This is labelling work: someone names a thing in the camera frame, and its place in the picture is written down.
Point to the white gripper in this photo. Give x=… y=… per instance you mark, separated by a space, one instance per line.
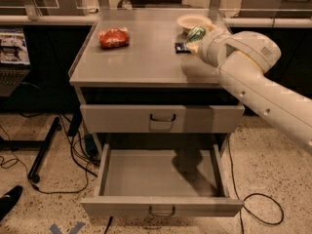
x=212 y=47

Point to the green soda can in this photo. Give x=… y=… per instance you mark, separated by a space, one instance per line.
x=196 y=34

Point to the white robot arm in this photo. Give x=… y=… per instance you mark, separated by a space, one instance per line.
x=240 y=62

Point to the grey drawer cabinet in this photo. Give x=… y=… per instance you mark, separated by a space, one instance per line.
x=146 y=72

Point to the closed grey upper drawer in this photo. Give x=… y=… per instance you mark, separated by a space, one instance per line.
x=161 y=118

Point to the open grey lower drawer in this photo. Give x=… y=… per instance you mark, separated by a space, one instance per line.
x=161 y=183

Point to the white paper bowl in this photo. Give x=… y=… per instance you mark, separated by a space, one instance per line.
x=189 y=21

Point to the dark blue snack packet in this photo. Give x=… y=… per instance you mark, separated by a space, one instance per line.
x=180 y=48

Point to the clear water bottle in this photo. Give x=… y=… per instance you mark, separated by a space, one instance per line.
x=127 y=4

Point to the red chip bag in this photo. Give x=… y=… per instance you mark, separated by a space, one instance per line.
x=114 y=38

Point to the laptop on left desk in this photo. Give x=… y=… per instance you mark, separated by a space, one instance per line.
x=14 y=59

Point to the black stand leg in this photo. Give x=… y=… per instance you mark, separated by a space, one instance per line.
x=41 y=145

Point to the black shoe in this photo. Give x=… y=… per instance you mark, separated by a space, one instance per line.
x=9 y=200

